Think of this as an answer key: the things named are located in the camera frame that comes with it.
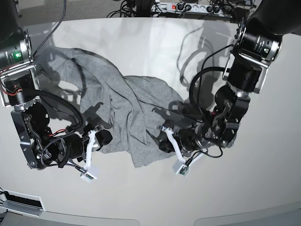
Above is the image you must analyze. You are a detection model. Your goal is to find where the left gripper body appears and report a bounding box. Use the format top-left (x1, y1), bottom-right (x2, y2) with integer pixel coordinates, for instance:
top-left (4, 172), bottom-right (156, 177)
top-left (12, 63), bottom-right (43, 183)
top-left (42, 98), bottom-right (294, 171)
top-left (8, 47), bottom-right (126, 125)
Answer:
top-left (174, 128), bottom-right (205, 157)

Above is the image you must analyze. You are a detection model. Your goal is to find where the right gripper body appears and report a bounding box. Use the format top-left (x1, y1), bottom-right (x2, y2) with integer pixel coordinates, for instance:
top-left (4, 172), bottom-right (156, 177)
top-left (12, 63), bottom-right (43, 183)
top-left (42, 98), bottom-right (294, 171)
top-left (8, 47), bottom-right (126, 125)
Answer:
top-left (61, 134), bottom-right (89, 165)

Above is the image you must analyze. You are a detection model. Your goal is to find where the grey t-shirt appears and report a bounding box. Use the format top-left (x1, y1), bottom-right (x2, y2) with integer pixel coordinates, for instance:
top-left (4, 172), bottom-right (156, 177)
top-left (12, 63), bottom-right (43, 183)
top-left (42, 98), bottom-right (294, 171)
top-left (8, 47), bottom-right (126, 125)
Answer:
top-left (36, 46), bottom-right (196, 168)

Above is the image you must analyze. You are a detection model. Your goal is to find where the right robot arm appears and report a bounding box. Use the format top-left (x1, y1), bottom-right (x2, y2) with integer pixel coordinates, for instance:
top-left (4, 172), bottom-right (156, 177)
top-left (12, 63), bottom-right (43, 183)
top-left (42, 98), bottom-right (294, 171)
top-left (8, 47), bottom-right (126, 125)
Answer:
top-left (0, 0), bottom-right (112, 173)

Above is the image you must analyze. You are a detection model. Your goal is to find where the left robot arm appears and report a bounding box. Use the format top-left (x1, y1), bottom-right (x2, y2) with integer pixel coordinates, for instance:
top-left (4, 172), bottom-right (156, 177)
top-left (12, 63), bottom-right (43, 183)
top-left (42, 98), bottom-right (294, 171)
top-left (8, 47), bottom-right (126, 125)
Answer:
top-left (159, 0), bottom-right (301, 155)

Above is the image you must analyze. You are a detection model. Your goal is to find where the white power strip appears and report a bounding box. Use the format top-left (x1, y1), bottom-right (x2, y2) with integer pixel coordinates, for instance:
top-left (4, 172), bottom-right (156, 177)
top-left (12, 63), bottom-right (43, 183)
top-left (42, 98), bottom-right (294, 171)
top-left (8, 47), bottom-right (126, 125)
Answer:
top-left (150, 1), bottom-right (230, 18)

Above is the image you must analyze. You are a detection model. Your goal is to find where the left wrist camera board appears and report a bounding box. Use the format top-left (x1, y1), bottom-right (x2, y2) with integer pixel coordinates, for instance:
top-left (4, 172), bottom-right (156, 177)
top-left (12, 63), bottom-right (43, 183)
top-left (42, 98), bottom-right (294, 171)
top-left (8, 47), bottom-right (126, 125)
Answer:
top-left (173, 161), bottom-right (190, 177)

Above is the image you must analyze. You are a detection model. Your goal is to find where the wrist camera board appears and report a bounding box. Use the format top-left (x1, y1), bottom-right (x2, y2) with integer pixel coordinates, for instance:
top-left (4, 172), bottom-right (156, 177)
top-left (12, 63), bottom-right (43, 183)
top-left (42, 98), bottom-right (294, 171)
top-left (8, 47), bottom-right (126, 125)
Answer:
top-left (173, 161), bottom-right (190, 177)
top-left (80, 165), bottom-right (99, 183)

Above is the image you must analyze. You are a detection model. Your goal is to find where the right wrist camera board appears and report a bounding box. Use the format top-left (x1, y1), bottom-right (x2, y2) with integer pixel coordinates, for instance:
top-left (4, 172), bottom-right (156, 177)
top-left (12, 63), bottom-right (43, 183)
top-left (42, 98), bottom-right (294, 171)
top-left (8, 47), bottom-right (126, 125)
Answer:
top-left (80, 165), bottom-right (99, 183)

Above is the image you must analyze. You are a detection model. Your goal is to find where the table cable grommet slot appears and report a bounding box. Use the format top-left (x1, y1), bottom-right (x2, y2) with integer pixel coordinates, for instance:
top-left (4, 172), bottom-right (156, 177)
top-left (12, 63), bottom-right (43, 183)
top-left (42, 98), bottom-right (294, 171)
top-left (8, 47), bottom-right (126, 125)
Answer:
top-left (0, 189), bottom-right (46, 217)

